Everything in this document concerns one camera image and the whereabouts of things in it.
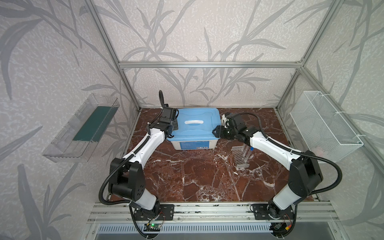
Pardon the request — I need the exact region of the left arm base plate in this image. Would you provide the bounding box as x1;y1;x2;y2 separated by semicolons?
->
134;204;175;221

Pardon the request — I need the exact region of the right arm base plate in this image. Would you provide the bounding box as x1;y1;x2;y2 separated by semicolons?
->
250;203;295;220

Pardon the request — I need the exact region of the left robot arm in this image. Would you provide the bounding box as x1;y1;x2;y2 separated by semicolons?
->
99;106;179;213

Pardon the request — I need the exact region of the green circuit board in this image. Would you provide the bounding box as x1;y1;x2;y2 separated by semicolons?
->
144;224;162;232

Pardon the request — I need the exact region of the left black cable conduit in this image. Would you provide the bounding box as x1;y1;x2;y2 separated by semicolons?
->
98;89;166;206

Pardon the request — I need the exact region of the white plastic bin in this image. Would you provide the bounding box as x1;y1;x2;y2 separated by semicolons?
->
170;138;219;151

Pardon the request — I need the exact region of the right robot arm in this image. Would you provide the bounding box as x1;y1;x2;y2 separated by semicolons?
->
212;113;323;213

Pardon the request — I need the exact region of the clear wall shelf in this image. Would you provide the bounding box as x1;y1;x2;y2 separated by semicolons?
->
42;94;120;163

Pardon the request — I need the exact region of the blue plastic lid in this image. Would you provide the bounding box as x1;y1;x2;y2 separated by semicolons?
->
168;108;221;142

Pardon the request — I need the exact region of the clear test tube rack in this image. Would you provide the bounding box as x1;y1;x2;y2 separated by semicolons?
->
231;146;249;169

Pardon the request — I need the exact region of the white wire basket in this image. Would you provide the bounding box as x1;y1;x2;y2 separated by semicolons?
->
290;91;364;163

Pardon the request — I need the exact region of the black cable conduit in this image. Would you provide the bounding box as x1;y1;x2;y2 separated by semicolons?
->
98;89;166;206
230;112;343;196

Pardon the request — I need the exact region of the right black cable conduit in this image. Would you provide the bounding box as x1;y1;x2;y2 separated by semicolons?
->
230;112;343;196

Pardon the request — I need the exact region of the aluminium front rail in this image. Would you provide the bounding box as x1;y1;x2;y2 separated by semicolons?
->
87;202;340;224

